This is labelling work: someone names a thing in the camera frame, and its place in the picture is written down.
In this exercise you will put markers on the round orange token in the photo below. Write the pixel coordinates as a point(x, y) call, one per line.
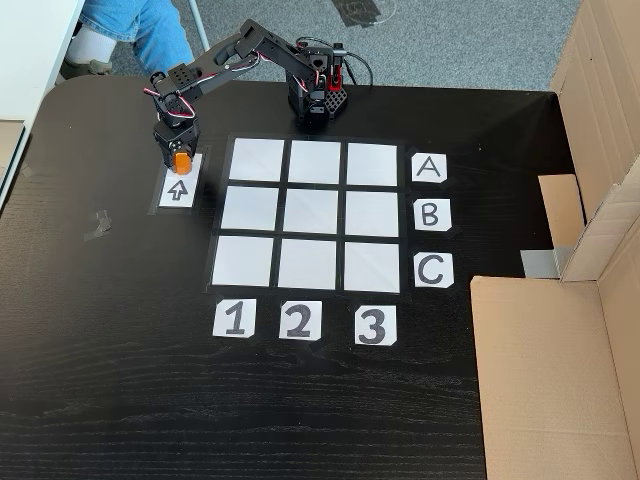
point(182, 162)

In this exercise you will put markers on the white nine-square grid sheet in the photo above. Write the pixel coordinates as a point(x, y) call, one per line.
point(311, 215)

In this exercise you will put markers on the arrow paper sheet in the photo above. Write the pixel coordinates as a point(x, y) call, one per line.
point(177, 192)

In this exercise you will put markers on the clear tape scraps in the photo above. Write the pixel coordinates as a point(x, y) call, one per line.
point(101, 224)

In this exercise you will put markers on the seated person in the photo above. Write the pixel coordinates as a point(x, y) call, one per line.
point(150, 30)

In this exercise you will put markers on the white metal leg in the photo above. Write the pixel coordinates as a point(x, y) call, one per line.
point(199, 25)

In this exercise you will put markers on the white desk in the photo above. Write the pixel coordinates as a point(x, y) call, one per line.
point(30, 50)

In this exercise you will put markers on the paper sheet number 1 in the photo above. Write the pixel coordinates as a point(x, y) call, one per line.
point(234, 319)

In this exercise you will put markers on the paper sheet number 2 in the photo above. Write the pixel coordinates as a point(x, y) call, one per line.
point(300, 320)

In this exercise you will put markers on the black floor tape patch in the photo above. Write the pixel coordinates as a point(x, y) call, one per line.
point(357, 12)

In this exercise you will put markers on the paper sheet letter A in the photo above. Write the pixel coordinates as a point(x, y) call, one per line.
point(429, 169)

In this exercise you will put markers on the paper sheet letter B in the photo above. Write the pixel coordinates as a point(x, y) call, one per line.
point(431, 215)

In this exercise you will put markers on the paper sheet number 3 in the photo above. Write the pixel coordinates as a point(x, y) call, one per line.
point(375, 325)

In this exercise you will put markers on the paper sheet letter C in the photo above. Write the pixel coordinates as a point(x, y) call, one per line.
point(433, 270)

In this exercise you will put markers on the brown cardboard screen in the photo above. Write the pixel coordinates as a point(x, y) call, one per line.
point(540, 375)

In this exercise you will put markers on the grey duct tape strip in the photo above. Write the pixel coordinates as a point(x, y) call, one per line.
point(542, 262)

